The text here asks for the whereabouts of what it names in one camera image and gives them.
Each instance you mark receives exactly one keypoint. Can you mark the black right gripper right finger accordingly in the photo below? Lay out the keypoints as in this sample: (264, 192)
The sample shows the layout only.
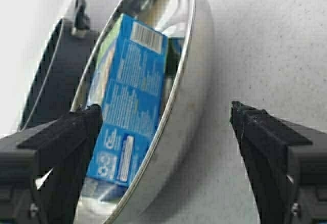
(285, 163)

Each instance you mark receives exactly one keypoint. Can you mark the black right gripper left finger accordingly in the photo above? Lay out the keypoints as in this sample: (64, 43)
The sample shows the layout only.
(43, 168)

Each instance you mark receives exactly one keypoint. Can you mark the blue Ziploc box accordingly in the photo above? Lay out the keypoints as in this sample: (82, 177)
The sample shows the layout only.
(127, 84)

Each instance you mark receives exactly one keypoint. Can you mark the black cooking pot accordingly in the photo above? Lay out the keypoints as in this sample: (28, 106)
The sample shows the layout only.
(60, 69)

